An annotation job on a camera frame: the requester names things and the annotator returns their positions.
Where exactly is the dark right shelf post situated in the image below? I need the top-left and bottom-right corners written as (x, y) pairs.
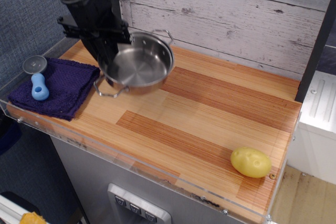
top-left (295, 0), bottom-right (335, 103)

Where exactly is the white aluminium side unit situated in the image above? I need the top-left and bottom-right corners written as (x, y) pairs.
top-left (287, 71), bottom-right (335, 184)

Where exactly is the clear acrylic edge guard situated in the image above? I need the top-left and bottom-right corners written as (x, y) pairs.
top-left (1, 94), bottom-right (300, 223)

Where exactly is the stainless steel pot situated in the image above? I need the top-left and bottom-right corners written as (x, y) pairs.
top-left (93, 29), bottom-right (174, 98)

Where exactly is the yellow toy potato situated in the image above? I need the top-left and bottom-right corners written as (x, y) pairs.
top-left (230, 147), bottom-right (272, 178)

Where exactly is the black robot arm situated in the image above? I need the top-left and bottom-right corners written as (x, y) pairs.
top-left (57, 0), bottom-right (131, 63)

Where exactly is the purple folded cloth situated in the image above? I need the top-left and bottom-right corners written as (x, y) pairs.
top-left (8, 58), bottom-right (100, 121)

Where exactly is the white rail bottom left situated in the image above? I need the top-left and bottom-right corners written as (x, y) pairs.
top-left (1, 195), bottom-right (28, 223)

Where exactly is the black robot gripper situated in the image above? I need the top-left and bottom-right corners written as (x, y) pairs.
top-left (58, 0), bottom-right (131, 63)

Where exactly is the silver toy fridge cabinet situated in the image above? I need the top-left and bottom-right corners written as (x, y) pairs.
top-left (51, 137), bottom-right (241, 223)

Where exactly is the yellow object at corner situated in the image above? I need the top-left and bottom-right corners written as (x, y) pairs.
top-left (19, 212), bottom-right (47, 224)

